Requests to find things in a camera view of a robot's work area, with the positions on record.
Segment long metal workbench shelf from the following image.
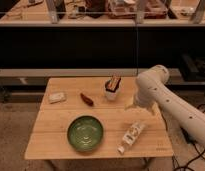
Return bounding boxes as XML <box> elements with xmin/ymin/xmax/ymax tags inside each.
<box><xmin>0</xmin><ymin>0</ymin><xmax>205</xmax><ymax>27</ymax></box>

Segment pale sponge block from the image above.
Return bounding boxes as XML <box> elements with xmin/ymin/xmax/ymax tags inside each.
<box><xmin>49</xmin><ymin>92</ymin><xmax>66</xmax><ymax>104</ymax></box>

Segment wooden table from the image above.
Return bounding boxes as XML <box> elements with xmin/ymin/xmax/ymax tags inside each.
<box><xmin>25</xmin><ymin>77</ymin><xmax>173</xmax><ymax>160</ymax></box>

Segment black cable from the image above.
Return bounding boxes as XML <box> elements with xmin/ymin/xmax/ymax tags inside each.
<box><xmin>171</xmin><ymin>99</ymin><xmax>205</xmax><ymax>171</ymax></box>

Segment green ceramic bowl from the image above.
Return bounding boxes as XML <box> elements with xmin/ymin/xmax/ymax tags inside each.
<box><xmin>67</xmin><ymin>116</ymin><xmax>104</xmax><ymax>152</ymax></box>

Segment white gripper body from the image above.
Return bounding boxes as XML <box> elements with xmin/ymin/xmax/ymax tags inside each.
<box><xmin>125</xmin><ymin>95</ymin><xmax>155</xmax><ymax>115</ymax></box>

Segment dark red chili pepper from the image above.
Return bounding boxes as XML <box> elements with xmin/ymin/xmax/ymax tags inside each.
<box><xmin>80</xmin><ymin>93</ymin><xmax>94</xmax><ymax>106</ymax></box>

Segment white cup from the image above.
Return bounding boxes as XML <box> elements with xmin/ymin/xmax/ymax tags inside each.
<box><xmin>104</xmin><ymin>90</ymin><xmax>119</xmax><ymax>101</ymax></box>

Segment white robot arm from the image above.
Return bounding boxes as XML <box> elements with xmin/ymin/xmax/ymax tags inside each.
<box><xmin>125</xmin><ymin>65</ymin><xmax>205</xmax><ymax>149</ymax></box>

